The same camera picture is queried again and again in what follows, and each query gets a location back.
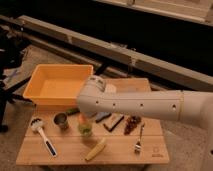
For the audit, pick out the white dish brush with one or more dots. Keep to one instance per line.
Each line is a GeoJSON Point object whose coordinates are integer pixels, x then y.
{"type": "Point", "coordinates": [37, 125]}

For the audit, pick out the blue sponge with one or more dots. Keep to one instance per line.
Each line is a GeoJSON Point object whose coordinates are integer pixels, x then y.
{"type": "Point", "coordinates": [101, 116]}

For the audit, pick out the silver fork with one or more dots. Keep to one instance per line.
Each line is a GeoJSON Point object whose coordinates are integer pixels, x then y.
{"type": "Point", "coordinates": [137, 149]}

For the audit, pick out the black tripod stand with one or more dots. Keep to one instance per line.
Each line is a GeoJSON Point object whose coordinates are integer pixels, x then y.
{"type": "Point", "coordinates": [11, 56]}

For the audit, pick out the wooden folding table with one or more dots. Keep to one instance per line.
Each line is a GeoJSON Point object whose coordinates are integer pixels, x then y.
{"type": "Point", "coordinates": [72, 148]}

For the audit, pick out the orange apple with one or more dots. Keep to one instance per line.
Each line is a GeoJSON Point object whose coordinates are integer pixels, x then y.
{"type": "Point", "coordinates": [82, 119]}

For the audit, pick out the green cucumber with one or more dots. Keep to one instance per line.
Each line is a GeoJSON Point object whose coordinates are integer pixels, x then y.
{"type": "Point", "coordinates": [72, 111]}

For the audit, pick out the small metal cup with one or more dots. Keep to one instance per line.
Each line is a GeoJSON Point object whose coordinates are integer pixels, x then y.
{"type": "Point", "coordinates": [61, 121]}

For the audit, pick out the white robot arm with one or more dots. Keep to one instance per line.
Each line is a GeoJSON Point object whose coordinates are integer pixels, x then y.
{"type": "Point", "coordinates": [187, 107]}

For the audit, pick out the green plastic cup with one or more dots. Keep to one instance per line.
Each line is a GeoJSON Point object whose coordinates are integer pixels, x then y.
{"type": "Point", "coordinates": [85, 129]}

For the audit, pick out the yellow banana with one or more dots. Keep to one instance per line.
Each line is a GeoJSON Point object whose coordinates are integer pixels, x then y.
{"type": "Point", "coordinates": [96, 149]}

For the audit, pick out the yellow plastic bin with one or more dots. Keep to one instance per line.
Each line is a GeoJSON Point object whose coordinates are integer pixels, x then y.
{"type": "Point", "coordinates": [57, 84]}

